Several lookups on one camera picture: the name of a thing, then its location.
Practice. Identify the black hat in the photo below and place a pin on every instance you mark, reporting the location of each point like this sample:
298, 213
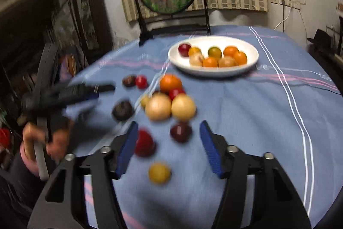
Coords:
321, 37

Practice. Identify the pale yellow round fruit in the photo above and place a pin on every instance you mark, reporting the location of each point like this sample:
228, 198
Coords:
158, 108
183, 107
196, 60

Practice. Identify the tan passion fruit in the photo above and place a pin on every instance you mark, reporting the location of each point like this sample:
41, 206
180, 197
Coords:
227, 62

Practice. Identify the small yellow fruit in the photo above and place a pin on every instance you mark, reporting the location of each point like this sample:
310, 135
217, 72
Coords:
159, 172
144, 101

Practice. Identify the green-yellow mandarin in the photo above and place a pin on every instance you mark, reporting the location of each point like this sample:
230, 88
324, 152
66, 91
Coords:
215, 52

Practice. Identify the white oval plate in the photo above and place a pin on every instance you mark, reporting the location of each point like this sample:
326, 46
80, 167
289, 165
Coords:
185, 69

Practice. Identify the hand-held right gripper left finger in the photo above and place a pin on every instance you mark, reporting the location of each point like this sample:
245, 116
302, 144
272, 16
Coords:
127, 148

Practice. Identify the small red plum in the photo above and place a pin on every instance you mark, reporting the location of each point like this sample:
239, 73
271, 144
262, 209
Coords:
141, 82

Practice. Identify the dark framed painting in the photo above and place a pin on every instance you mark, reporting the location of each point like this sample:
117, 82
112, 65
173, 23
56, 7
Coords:
85, 9

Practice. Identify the blue striped tablecloth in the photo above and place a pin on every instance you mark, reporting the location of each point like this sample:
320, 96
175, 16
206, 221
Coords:
241, 124

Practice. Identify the person's left hand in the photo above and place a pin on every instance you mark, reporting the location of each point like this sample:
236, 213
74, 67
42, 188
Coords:
56, 148

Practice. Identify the person's left forearm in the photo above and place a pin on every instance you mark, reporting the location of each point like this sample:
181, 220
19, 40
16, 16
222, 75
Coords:
16, 191

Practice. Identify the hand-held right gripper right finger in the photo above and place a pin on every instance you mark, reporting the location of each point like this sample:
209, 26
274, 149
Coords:
210, 148

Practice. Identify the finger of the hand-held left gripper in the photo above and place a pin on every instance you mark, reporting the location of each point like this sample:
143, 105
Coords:
101, 88
87, 97

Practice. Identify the large orange mandarin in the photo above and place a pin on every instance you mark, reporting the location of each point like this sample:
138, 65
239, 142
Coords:
231, 51

